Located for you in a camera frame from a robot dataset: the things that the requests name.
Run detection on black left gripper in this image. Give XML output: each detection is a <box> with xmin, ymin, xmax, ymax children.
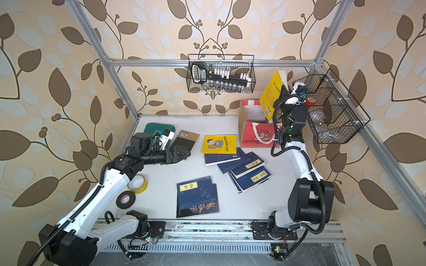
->
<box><xmin>140</xmin><ymin>147</ymin><xmax>190</xmax><ymax>166</ymax></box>

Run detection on yellow book purple hedgehog cover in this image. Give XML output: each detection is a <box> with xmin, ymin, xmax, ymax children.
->
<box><xmin>259</xmin><ymin>70</ymin><xmax>287</xmax><ymax>120</ymax></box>

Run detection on yellow cartoon man book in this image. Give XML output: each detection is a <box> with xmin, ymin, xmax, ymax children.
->
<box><xmin>202</xmin><ymin>135</ymin><xmax>237</xmax><ymax>155</ymax></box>

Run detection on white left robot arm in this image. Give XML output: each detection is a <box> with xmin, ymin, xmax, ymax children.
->
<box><xmin>27</xmin><ymin>133</ymin><xmax>191</xmax><ymax>266</ymax></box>

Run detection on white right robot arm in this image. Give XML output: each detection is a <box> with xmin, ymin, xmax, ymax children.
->
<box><xmin>268</xmin><ymin>101</ymin><xmax>335</xmax><ymax>239</ymax></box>

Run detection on red and burlap canvas bag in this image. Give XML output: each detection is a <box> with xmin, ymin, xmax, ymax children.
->
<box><xmin>238</xmin><ymin>99</ymin><xmax>275</xmax><ymax>148</ymax></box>

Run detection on brown and black book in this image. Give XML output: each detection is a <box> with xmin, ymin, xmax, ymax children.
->
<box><xmin>171</xmin><ymin>130</ymin><xmax>200</xmax><ymax>153</ymax></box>

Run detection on red tape roll in basket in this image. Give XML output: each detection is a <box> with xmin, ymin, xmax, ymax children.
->
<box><xmin>305</xmin><ymin>97</ymin><xmax>317</xmax><ymax>106</ymax></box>

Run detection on navy book under yellow book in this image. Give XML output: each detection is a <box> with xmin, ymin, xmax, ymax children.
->
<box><xmin>204</xmin><ymin>147</ymin><xmax>243</xmax><ymax>166</ymax></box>

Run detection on green plastic tool case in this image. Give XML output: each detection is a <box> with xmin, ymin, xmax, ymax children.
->
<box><xmin>144</xmin><ymin>123</ymin><xmax>176</xmax><ymax>136</ymax></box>

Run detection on navy book yellow label front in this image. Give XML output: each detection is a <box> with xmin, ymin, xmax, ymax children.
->
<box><xmin>176</xmin><ymin>176</ymin><xmax>216</xmax><ymax>218</ymax></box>

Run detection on yellow tape roll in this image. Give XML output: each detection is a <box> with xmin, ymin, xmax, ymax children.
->
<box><xmin>127</xmin><ymin>175</ymin><xmax>148</xmax><ymax>194</ymax></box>

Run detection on navy book with yellow label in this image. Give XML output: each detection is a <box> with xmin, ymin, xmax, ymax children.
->
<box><xmin>218</xmin><ymin>152</ymin><xmax>265</xmax><ymax>179</ymax></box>

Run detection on dark book large white characters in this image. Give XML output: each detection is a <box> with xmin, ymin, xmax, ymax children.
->
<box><xmin>176</xmin><ymin>198</ymin><xmax>220</xmax><ymax>218</ymax></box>

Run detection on black tape roll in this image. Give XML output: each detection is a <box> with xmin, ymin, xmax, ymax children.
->
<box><xmin>116</xmin><ymin>191</ymin><xmax>136</xmax><ymax>209</ymax></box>

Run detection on lower navy book yellow label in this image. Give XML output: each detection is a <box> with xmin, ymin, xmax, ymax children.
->
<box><xmin>229</xmin><ymin>166</ymin><xmax>271</xmax><ymax>194</ymax></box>

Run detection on socket wrench set in basket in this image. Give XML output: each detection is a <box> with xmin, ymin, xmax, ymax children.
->
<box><xmin>188</xmin><ymin>62</ymin><xmax>253</xmax><ymax>88</ymax></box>

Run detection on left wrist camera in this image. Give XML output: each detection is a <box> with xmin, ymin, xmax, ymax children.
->
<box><xmin>153</xmin><ymin>129</ymin><xmax>175</xmax><ymax>150</ymax></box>

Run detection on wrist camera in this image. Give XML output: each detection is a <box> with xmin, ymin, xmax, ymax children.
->
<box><xmin>153</xmin><ymin>129</ymin><xmax>175</xmax><ymax>150</ymax></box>
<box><xmin>292</xmin><ymin>82</ymin><xmax>309</xmax><ymax>103</ymax></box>

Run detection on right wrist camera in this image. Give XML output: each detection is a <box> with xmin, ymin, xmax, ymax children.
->
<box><xmin>292</xmin><ymin>82</ymin><xmax>309</xmax><ymax>103</ymax></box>

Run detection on black wire basket right wall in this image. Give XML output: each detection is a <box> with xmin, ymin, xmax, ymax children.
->
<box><xmin>292</xmin><ymin>69</ymin><xmax>371</xmax><ymax>144</ymax></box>

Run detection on black wire basket wall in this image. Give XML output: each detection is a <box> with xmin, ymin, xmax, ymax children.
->
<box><xmin>186</xmin><ymin>53</ymin><xmax>256</xmax><ymax>94</ymax></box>
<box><xmin>292</xmin><ymin>69</ymin><xmax>371</xmax><ymax>144</ymax></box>

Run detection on black wire basket back wall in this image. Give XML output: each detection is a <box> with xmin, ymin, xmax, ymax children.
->
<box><xmin>186</xmin><ymin>53</ymin><xmax>256</xmax><ymax>94</ymax></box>

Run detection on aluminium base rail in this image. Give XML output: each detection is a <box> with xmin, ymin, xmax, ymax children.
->
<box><xmin>89</xmin><ymin>217</ymin><xmax>348</xmax><ymax>255</ymax></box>

